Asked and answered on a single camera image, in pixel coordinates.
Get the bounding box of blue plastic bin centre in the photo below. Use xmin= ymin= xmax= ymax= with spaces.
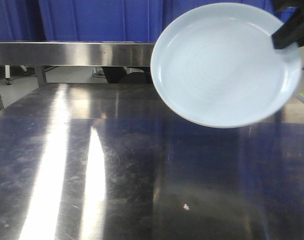
xmin=39 ymin=0 xmax=174 ymax=43

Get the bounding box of blue plastic bin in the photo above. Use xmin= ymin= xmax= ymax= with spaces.
xmin=0 ymin=0 xmax=45 ymax=42
xmin=39 ymin=0 xmax=174 ymax=43

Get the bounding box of stainless steel shelf rail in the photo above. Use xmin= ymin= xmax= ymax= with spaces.
xmin=0 ymin=41 xmax=154 ymax=67

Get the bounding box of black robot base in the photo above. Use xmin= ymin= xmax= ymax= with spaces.
xmin=102 ymin=66 xmax=152 ymax=84

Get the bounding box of light blue plate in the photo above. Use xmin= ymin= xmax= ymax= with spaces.
xmin=151 ymin=2 xmax=302 ymax=128

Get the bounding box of steel table leg left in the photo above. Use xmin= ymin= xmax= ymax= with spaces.
xmin=34 ymin=66 xmax=47 ymax=87

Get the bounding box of blue plastic bin left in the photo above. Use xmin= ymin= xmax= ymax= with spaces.
xmin=0 ymin=0 xmax=45 ymax=42

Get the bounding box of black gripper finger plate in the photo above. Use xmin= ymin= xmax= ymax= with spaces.
xmin=272 ymin=0 xmax=304 ymax=50

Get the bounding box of white caster leg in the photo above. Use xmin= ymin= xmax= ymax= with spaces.
xmin=5 ymin=65 xmax=11 ymax=85

